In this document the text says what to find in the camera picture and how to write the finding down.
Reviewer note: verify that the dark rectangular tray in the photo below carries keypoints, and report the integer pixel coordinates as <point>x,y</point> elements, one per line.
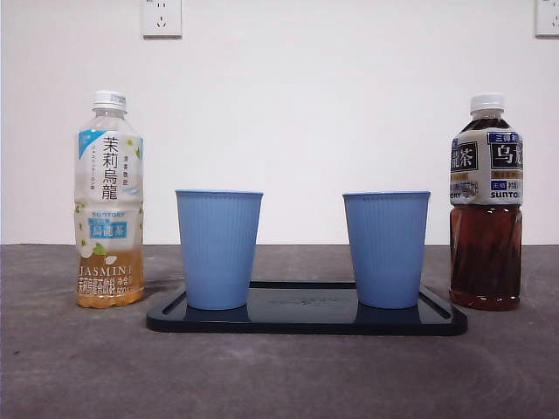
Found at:
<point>301,316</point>

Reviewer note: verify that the dark oolong tea bottle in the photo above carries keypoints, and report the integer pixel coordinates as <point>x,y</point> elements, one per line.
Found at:
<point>485,253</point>

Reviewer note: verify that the jasmine oolong tea bottle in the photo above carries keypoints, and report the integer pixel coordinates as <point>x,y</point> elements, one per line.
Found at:
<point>109,227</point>

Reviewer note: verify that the white wall socket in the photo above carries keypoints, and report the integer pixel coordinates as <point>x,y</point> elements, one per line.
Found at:
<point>162,17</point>
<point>548,17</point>

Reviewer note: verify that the blue ribbed plastic cup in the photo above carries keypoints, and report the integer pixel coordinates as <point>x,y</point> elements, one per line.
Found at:
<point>218,253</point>
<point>386,253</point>

